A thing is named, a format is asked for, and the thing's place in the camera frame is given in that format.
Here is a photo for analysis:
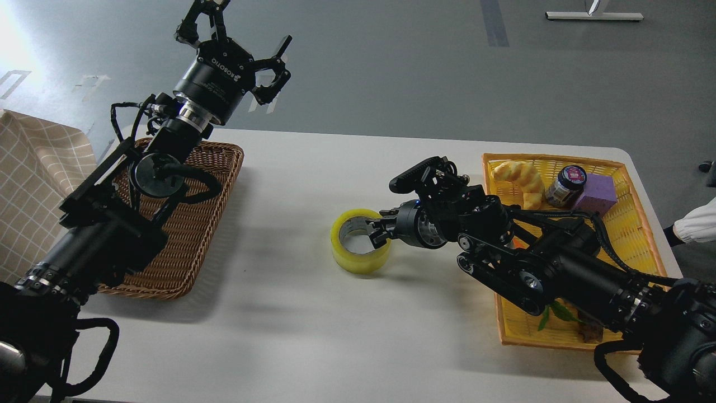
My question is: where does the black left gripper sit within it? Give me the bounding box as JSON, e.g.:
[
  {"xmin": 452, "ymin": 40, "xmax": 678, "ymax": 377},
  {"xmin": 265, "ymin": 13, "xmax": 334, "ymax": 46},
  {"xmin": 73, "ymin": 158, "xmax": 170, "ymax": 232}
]
[{"xmin": 172, "ymin": 1, "xmax": 293, "ymax": 125}]

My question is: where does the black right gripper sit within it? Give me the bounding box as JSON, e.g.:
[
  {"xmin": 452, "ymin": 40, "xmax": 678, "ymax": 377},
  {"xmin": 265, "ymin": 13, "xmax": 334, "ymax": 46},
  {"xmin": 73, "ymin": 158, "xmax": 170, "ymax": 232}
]
[{"xmin": 366, "ymin": 200, "xmax": 448, "ymax": 249}]

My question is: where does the yellow tape roll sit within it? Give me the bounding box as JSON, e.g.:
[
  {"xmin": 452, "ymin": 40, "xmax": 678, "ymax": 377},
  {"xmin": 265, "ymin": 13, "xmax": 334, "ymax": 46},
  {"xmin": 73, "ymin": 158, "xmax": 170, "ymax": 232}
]
[{"xmin": 329, "ymin": 208, "xmax": 392, "ymax": 275}]

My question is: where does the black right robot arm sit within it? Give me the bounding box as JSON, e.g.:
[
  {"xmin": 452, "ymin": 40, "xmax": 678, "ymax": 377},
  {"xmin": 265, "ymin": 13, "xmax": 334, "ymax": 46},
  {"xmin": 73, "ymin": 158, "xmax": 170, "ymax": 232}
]
[{"xmin": 365, "ymin": 156, "xmax": 715, "ymax": 402}]

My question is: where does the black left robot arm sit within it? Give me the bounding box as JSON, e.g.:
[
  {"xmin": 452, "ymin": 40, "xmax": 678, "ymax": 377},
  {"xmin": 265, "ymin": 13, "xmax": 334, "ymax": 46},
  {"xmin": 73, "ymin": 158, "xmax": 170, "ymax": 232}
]
[{"xmin": 2, "ymin": 1, "xmax": 293, "ymax": 402}]

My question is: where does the orange toy carrot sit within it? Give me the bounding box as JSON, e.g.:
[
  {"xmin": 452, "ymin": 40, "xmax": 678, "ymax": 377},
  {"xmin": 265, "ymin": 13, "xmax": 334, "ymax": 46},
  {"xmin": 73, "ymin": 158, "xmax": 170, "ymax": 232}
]
[{"xmin": 510, "ymin": 237, "xmax": 529, "ymax": 250}]

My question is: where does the toy croissant bread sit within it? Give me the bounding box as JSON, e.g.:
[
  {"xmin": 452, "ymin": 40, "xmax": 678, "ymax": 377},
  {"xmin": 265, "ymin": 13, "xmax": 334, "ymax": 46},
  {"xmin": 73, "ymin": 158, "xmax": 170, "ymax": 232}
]
[{"xmin": 491, "ymin": 161, "xmax": 547, "ymax": 210}]

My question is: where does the brown wicker basket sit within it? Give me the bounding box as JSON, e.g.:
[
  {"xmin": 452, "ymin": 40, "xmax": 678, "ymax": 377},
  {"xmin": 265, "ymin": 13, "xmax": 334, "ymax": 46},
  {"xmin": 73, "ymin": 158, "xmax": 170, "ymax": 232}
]
[{"xmin": 99, "ymin": 141, "xmax": 244, "ymax": 300}]

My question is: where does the small dark lid jar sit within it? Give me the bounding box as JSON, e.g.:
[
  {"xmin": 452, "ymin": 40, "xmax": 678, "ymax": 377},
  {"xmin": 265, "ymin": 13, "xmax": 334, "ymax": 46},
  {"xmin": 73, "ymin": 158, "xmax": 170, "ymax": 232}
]
[{"xmin": 545, "ymin": 164, "xmax": 587, "ymax": 208}]

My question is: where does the beige checkered cloth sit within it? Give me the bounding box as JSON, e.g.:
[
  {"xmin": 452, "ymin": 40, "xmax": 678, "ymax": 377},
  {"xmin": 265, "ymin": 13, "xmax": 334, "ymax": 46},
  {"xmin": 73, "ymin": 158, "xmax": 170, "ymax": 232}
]
[{"xmin": 1, "ymin": 110, "xmax": 96, "ymax": 284}]

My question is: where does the purple foam block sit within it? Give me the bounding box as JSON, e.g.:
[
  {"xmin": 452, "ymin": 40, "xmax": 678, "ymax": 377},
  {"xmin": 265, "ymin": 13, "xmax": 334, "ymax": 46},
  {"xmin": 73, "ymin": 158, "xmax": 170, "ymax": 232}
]
[{"xmin": 571, "ymin": 173, "xmax": 618, "ymax": 217}]

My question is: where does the yellow plastic tray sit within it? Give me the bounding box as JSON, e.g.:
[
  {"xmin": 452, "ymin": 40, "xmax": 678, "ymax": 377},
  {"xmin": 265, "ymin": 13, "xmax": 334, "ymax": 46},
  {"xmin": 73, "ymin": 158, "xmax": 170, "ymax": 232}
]
[{"xmin": 482, "ymin": 153, "xmax": 667, "ymax": 352}]

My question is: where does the white metal stand base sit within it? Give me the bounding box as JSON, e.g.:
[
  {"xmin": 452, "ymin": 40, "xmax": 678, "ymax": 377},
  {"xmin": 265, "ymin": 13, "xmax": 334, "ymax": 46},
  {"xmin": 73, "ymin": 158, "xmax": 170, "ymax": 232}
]
[{"xmin": 544, "ymin": 1, "xmax": 644, "ymax": 21}]

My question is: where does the person in white shirt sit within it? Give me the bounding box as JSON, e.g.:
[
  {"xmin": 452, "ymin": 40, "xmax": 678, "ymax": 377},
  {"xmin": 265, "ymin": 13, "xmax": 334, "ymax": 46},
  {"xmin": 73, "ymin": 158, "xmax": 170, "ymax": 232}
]
[{"xmin": 664, "ymin": 198, "xmax": 715, "ymax": 247}]

